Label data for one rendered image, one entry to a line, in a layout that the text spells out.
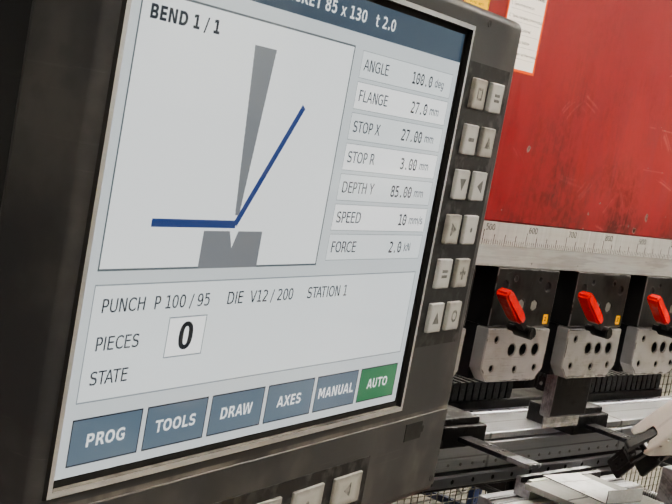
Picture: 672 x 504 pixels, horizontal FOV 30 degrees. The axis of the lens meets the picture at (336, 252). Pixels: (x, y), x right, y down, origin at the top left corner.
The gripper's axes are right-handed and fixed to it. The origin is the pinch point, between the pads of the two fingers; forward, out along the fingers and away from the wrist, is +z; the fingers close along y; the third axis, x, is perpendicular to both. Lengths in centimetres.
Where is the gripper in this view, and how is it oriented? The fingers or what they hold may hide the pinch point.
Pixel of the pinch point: (632, 463)
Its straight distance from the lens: 199.9
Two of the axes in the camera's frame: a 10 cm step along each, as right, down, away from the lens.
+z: -5.3, 6.2, 5.7
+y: -7.7, -0.7, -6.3
